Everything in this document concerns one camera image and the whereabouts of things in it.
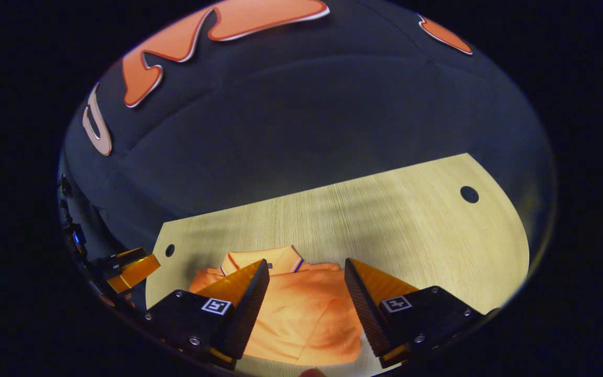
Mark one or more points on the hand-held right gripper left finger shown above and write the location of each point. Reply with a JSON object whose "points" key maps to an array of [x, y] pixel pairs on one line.
{"points": [[244, 314]]}

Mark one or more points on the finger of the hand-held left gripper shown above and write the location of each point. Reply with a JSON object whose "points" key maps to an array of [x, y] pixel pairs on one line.
{"points": [[136, 272], [118, 259]]}

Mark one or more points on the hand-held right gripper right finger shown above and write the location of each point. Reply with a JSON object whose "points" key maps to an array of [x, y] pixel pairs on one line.
{"points": [[367, 309]]}

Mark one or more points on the orange T-shirt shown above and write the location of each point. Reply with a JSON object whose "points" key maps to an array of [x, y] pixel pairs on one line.
{"points": [[306, 314]]}

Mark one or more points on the black backdrop cloth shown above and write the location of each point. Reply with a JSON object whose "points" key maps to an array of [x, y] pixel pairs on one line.
{"points": [[306, 131]]}

